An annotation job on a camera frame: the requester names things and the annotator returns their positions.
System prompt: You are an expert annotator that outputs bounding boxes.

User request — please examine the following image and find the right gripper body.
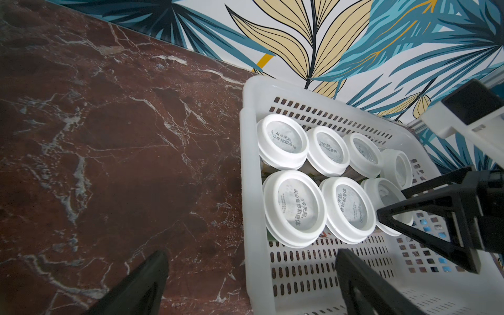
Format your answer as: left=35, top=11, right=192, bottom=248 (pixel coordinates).
left=472, top=171, right=503, bottom=252

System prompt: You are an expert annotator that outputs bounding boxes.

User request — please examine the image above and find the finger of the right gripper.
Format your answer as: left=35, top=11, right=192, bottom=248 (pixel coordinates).
left=377, top=167, right=482, bottom=274

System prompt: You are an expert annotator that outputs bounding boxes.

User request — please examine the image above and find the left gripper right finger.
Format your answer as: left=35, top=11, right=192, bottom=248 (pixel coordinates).
left=335, top=249, right=423, bottom=314

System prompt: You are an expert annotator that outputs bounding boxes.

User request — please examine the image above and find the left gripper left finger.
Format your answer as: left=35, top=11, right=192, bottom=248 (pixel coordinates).
left=85, top=251, right=169, bottom=314

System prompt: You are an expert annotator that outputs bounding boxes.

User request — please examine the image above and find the white yogurt cup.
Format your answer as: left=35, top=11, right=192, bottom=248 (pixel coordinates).
left=307, top=126, right=350, bottom=177
left=320, top=177, right=376, bottom=245
left=380, top=149, right=413, bottom=190
left=257, top=114, right=309, bottom=171
left=262, top=170, right=328, bottom=249
left=360, top=177, right=413, bottom=237
left=343, top=133, right=384, bottom=181

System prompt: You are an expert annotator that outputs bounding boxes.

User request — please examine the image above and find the white plastic basket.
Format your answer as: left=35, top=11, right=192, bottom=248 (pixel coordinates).
left=240, top=76, right=503, bottom=314

